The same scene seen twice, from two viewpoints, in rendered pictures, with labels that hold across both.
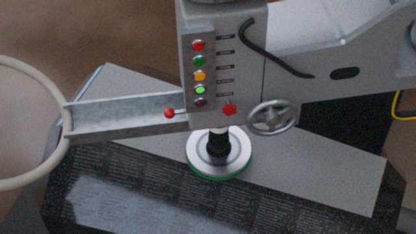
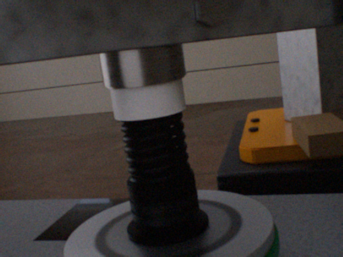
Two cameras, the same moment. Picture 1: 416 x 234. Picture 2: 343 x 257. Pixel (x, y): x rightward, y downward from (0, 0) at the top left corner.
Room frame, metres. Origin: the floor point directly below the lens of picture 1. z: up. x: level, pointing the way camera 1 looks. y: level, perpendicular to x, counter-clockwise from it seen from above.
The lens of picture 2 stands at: (0.68, 0.00, 1.07)
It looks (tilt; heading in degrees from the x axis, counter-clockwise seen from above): 12 degrees down; 353
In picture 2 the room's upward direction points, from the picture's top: 8 degrees counter-clockwise
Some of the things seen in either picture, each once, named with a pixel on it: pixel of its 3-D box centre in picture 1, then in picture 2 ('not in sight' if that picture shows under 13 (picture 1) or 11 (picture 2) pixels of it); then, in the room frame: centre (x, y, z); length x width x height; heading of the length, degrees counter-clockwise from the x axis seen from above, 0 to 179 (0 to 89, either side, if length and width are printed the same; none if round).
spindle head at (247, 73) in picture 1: (247, 47); not in sight; (1.13, -0.11, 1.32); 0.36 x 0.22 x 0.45; 98
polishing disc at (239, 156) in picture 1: (218, 148); (169, 232); (1.12, -0.03, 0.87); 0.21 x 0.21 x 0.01
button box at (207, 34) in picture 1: (198, 71); not in sight; (1.00, 0.02, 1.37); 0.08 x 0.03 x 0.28; 98
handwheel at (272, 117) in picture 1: (269, 108); not in sight; (1.02, -0.17, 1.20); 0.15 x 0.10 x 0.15; 98
